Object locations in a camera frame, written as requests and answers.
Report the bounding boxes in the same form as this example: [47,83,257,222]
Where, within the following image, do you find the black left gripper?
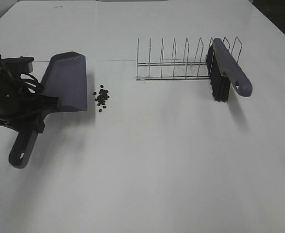
[0,55,60,133]

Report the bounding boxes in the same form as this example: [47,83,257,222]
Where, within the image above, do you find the grey plastic dustpan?
[8,51,87,169]

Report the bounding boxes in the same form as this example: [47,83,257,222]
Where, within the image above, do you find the pile of coffee beans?
[93,84,110,113]

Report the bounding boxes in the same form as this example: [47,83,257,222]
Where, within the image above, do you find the grey hand brush black bristles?
[206,38,252,102]

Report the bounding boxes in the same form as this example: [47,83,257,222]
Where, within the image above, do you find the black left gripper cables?
[16,72,45,98]

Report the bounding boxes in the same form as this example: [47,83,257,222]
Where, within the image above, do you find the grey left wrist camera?
[2,56,34,73]

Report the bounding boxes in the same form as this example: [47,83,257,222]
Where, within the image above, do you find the chrome wire dish rack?
[135,36,242,82]

